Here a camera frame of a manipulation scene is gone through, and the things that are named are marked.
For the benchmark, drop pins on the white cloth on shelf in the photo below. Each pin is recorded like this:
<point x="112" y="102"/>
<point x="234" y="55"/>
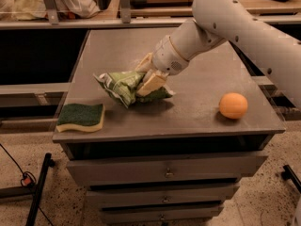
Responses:
<point x="27" y="10"/>

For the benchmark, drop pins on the grey drawer cabinet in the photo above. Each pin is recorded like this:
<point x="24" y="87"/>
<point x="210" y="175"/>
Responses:
<point x="187" y="123"/>

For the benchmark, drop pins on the grey metal bracket left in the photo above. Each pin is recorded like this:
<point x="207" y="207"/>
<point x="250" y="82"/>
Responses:
<point x="51" y="11"/>

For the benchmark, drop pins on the grey drawer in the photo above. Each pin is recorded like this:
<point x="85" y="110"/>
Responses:
<point x="162" y="195"/>
<point x="161" y="213"/>
<point x="165" y="168"/>

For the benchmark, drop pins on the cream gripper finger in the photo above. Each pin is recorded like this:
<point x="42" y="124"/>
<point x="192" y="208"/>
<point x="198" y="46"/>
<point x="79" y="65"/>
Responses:
<point x="152" y="81"/>
<point x="145" y="64"/>

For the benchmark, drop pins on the black stand leg right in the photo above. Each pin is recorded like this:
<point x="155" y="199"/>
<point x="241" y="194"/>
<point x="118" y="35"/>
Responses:
<point x="288" y="174"/>

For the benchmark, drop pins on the middle grey drawer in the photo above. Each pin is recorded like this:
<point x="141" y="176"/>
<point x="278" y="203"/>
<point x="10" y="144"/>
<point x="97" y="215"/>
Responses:
<point x="162" y="195"/>

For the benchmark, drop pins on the top grey drawer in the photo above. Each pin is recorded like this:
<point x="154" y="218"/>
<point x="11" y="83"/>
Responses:
<point x="165" y="168"/>

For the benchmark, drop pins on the grey metal bracket middle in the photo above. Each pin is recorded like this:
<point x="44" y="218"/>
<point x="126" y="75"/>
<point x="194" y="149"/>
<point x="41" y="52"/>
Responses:
<point x="125" y="11"/>

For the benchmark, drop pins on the black stand leg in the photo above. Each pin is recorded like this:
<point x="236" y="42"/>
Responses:
<point x="288" y="174"/>
<point x="30" y="186"/>

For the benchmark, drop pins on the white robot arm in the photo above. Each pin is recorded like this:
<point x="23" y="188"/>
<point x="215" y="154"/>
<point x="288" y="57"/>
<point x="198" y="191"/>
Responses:
<point x="275" y="53"/>

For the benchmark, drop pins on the grey metal bracket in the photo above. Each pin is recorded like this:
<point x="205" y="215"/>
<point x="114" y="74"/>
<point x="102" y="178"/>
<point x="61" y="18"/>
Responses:
<point x="125" y="11"/>
<point x="51" y="11"/>

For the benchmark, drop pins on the black stand leg left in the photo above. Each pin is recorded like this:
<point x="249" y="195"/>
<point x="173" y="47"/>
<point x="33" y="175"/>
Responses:
<point x="30" y="186"/>

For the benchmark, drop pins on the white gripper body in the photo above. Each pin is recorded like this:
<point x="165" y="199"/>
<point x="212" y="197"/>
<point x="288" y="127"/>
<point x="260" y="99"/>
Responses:
<point x="166" y="57"/>

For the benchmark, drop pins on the orange fruit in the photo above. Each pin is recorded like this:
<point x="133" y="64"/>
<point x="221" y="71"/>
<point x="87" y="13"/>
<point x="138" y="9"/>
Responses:
<point x="233" y="105"/>

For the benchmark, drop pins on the green jalapeno chip bag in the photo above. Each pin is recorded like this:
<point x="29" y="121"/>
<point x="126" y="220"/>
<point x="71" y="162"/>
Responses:
<point x="122" y="88"/>

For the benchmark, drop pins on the bottom grey drawer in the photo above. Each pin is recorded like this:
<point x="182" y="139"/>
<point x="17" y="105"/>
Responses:
<point x="161" y="213"/>

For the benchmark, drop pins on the green and yellow sponge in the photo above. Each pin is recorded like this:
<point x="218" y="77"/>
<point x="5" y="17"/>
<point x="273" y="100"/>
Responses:
<point x="78" y="117"/>

